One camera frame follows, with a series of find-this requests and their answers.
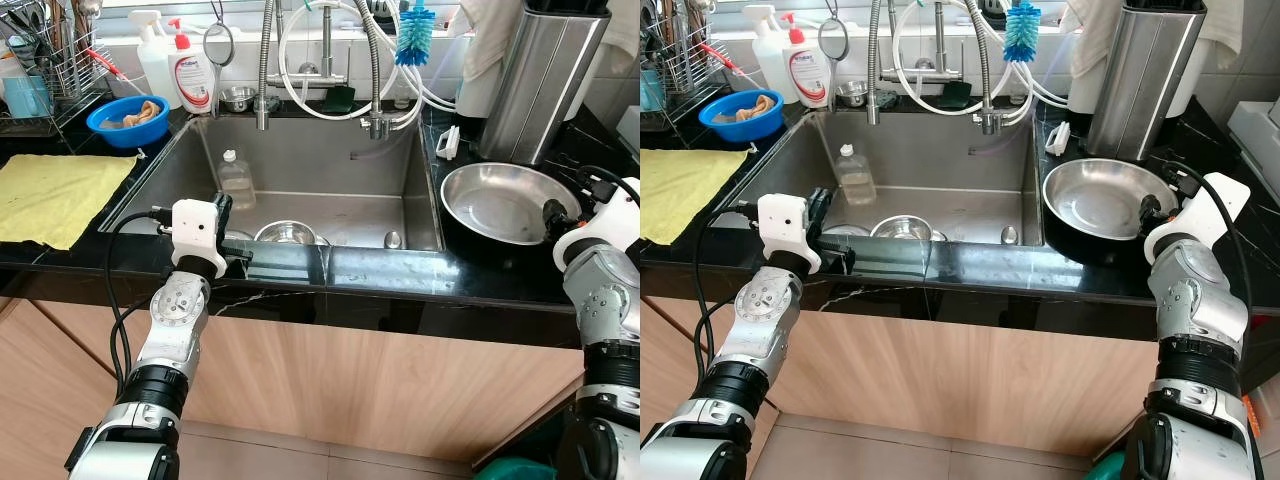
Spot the straight steel tap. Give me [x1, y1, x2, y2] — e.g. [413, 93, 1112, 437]
[880, 0, 963, 86]
[268, 0, 351, 91]

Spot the medium steel bowl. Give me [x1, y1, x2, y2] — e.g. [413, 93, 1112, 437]
[255, 220, 326, 247]
[870, 214, 943, 243]

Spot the wooden base cabinet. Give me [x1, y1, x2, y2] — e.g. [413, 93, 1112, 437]
[640, 300, 1161, 461]
[0, 300, 586, 471]

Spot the stainless steel sink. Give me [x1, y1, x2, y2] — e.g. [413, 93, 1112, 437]
[715, 108, 1046, 246]
[100, 112, 446, 253]

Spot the white hanging towel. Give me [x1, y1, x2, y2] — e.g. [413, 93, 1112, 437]
[600, 0, 641, 61]
[455, 0, 526, 81]
[1200, 0, 1246, 69]
[1062, 0, 1129, 76]

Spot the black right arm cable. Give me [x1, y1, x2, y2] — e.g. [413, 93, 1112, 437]
[575, 165, 641, 211]
[1160, 158, 1256, 331]

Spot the white pump bottle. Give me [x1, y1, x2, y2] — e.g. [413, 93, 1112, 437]
[742, 5, 798, 104]
[128, 10, 184, 109]

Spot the flexible steel faucet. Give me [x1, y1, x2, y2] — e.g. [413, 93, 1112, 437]
[866, 0, 1009, 136]
[256, 0, 393, 139]

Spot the white round container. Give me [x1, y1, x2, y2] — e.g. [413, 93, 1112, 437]
[455, 60, 496, 119]
[1066, 55, 1109, 113]

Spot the blue plastic bowl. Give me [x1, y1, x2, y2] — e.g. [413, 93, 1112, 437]
[86, 95, 171, 149]
[698, 89, 785, 144]

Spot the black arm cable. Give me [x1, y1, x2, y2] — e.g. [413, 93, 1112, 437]
[575, 165, 641, 211]
[1160, 158, 1256, 331]
[690, 203, 766, 401]
[103, 208, 181, 401]

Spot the clear plastic bottle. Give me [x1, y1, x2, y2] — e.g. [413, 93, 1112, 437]
[217, 150, 258, 211]
[835, 144, 878, 207]

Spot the yellow cloth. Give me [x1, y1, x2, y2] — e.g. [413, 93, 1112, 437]
[640, 148, 749, 246]
[0, 153, 139, 251]

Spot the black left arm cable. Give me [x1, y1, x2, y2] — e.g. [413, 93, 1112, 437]
[103, 208, 181, 401]
[690, 203, 766, 401]

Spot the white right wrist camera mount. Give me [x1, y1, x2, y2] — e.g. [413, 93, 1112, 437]
[553, 176, 641, 273]
[1143, 172, 1253, 266]

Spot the soap bottle with red pump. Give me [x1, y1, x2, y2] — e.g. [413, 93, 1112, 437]
[166, 17, 219, 115]
[780, 12, 833, 109]

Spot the steel wire dish rack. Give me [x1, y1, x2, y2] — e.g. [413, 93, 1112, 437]
[640, 0, 723, 131]
[0, 0, 111, 136]

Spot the tall steel container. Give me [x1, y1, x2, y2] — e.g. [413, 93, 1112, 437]
[1085, 0, 1208, 161]
[478, 0, 613, 166]

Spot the round metal strainer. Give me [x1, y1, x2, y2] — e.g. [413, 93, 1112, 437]
[203, 0, 237, 67]
[816, 0, 851, 61]

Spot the tan rag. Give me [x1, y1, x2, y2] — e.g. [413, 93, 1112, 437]
[118, 99, 164, 129]
[728, 93, 776, 123]

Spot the red handled brush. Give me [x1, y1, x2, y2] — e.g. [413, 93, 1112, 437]
[85, 47, 146, 96]
[697, 40, 753, 91]

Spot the large steel bowl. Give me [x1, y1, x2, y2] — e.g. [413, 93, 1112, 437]
[1042, 157, 1181, 241]
[440, 162, 583, 247]

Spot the blue bottle brush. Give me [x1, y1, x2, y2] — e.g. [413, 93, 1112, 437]
[395, 0, 437, 67]
[1003, 0, 1043, 63]

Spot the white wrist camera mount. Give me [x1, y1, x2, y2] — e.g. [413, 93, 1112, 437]
[1143, 172, 1253, 266]
[756, 193, 823, 273]
[170, 198, 231, 273]
[553, 176, 641, 273]

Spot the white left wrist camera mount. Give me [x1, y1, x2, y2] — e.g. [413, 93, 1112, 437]
[170, 198, 231, 273]
[756, 193, 823, 273]

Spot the white hose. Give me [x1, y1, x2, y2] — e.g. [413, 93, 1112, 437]
[278, 0, 459, 126]
[890, 0, 1071, 119]

